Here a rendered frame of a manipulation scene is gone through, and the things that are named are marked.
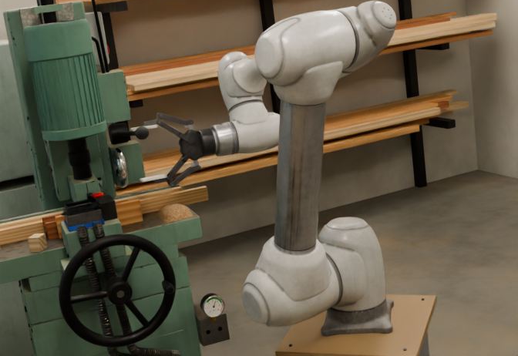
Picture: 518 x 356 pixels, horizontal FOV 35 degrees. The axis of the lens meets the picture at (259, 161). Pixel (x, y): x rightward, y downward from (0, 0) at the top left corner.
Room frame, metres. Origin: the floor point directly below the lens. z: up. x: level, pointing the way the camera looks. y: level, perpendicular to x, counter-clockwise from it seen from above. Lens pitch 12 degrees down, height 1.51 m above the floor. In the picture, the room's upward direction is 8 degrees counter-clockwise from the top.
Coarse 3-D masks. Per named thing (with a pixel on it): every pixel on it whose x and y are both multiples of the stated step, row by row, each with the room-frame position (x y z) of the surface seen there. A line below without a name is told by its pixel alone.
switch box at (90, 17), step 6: (90, 18) 2.53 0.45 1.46; (102, 18) 2.54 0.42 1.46; (90, 24) 2.53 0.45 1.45; (102, 24) 2.54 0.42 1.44; (90, 30) 2.53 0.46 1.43; (96, 30) 2.53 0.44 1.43; (102, 30) 2.54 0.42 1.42; (96, 36) 2.53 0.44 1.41; (96, 54) 2.53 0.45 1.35; (102, 54) 2.53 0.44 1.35; (108, 54) 2.55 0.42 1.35; (96, 60) 2.53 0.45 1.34; (108, 60) 2.54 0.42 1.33
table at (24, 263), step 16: (128, 224) 2.18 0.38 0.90; (144, 224) 2.16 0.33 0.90; (160, 224) 2.13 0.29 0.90; (176, 224) 2.14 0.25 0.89; (192, 224) 2.15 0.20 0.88; (48, 240) 2.12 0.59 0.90; (160, 240) 2.12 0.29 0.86; (176, 240) 2.14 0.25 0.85; (0, 256) 2.04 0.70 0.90; (16, 256) 2.02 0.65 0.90; (32, 256) 2.02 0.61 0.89; (48, 256) 2.03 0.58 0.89; (64, 256) 2.04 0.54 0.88; (128, 256) 2.00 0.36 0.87; (0, 272) 1.99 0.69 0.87; (16, 272) 2.00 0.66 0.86; (32, 272) 2.01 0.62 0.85; (48, 272) 2.03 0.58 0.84; (80, 272) 1.96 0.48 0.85
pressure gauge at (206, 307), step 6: (210, 294) 2.11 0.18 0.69; (216, 294) 2.11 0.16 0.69; (204, 300) 2.10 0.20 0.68; (210, 300) 2.10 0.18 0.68; (216, 300) 2.10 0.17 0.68; (222, 300) 2.10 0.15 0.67; (204, 306) 2.09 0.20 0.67; (210, 306) 2.09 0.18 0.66; (216, 306) 2.10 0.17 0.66; (222, 306) 2.10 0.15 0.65; (204, 312) 2.09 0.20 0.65; (210, 312) 2.09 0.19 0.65; (216, 312) 2.10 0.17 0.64; (210, 318) 2.12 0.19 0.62
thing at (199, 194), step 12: (180, 192) 2.31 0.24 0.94; (192, 192) 2.32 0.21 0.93; (204, 192) 2.33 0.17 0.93; (144, 204) 2.27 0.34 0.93; (156, 204) 2.28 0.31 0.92; (168, 204) 2.29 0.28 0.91; (12, 228) 2.15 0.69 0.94; (24, 228) 2.16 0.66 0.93; (36, 228) 2.17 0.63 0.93; (0, 240) 2.14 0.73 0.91; (12, 240) 2.15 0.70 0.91
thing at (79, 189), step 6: (72, 180) 2.22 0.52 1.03; (78, 180) 2.21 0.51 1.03; (84, 180) 2.20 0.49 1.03; (90, 180) 2.19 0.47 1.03; (96, 180) 2.19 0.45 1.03; (72, 186) 2.20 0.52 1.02; (78, 186) 2.18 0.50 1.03; (84, 186) 2.18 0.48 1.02; (90, 186) 2.19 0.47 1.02; (96, 186) 2.19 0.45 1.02; (72, 192) 2.22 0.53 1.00; (78, 192) 2.17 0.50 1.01; (84, 192) 2.18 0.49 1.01; (90, 192) 2.18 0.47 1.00; (96, 192) 2.19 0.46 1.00; (72, 198) 2.26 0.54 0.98; (78, 198) 2.17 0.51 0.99; (84, 198) 2.18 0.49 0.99
